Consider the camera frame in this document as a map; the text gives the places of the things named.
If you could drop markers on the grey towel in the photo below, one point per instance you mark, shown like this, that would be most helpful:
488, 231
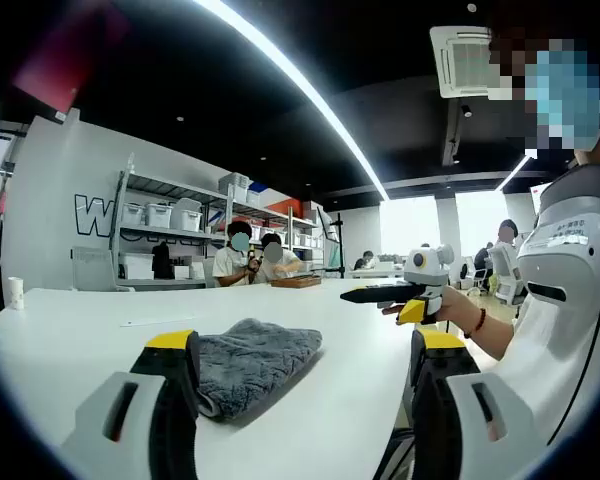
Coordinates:
260, 355

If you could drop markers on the person's right hand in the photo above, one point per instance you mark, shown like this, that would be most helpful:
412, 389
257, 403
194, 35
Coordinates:
452, 307

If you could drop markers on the black tripod stand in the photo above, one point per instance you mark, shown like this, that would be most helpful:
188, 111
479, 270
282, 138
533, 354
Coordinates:
339, 245

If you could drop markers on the white office chair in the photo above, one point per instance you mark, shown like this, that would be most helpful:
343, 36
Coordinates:
505, 280

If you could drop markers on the brown wooden tray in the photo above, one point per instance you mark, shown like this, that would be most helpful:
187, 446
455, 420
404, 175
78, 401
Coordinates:
295, 281

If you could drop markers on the operator in white shirt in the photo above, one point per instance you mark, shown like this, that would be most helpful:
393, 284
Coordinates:
555, 395

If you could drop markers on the short ceiling light strip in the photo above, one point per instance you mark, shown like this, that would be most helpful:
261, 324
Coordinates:
512, 172

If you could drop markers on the black ceiling track light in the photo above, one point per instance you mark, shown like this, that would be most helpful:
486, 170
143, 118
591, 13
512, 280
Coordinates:
451, 135

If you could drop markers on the white grey chest device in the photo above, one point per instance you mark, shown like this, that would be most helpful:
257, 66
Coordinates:
560, 260

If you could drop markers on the white cardboard box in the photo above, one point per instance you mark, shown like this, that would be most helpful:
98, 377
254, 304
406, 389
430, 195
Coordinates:
136, 266

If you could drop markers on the black bag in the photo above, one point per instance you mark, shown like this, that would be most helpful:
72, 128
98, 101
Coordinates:
162, 262

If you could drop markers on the white paper cup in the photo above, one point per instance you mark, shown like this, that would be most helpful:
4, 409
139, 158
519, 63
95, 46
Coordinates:
16, 295

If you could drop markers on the grey metal shelf rack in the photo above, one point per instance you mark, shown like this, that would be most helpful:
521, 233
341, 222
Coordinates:
125, 235

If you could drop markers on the white ceiling air conditioner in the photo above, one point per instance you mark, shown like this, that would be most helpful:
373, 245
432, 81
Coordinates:
452, 65

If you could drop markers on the row of white storage bins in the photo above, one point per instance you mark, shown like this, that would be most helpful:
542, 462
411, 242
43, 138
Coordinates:
187, 215

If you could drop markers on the long ceiling light strip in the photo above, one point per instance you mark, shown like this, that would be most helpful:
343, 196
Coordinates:
300, 75

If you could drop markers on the dark red hanging screen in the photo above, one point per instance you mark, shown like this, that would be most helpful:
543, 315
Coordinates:
55, 65

